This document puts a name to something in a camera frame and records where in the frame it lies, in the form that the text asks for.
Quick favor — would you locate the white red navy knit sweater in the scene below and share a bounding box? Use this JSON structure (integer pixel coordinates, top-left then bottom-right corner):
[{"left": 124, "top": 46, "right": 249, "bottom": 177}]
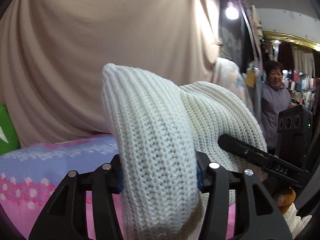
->
[{"left": 102, "top": 63, "right": 267, "bottom": 239}]

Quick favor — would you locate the brown gloved right hand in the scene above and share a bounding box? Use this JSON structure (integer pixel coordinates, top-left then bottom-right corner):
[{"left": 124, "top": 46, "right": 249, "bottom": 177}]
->
[{"left": 273, "top": 187, "right": 296, "bottom": 215}]

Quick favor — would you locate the pink floral bed sheet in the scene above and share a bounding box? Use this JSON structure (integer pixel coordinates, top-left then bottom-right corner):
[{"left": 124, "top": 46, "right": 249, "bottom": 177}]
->
[{"left": 0, "top": 133, "right": 237, "bottom": 240}]

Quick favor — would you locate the woman in purple jacket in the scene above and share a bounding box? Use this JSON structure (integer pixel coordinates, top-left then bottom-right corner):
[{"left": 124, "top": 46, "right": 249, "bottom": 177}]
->
[{"left": 260, "top": 61, "right": 291, "bottom": 154}]

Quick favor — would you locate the yellow paper tag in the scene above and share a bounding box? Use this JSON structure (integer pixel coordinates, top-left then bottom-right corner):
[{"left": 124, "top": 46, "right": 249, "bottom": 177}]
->
[{"left": 245, "top": 70, "right": 258, "bottom": 88}]

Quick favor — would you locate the green pillow with white mark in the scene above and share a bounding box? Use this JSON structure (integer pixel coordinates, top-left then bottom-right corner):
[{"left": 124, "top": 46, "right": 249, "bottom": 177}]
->
[{"left": 0, "top": 105, "right": 20, "bottom": 155}]

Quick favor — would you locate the floral cream hanging cloth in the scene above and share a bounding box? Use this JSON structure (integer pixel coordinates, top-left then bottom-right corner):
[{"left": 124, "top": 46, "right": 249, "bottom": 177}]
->
[{"left": 210, "top": 57, "right": 254, "bottom": 114}]

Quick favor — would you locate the bright light bulb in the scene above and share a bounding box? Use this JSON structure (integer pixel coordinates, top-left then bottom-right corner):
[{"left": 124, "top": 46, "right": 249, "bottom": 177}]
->
[{"left": 225, "top": 2, "right": 239, "bottom": 20}]

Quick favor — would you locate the beige curtain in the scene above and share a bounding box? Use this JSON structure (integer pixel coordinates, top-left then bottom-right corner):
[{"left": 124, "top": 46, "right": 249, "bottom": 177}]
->
[{"left": 1, "top": 0, "right": 220, "bottom": 147}]

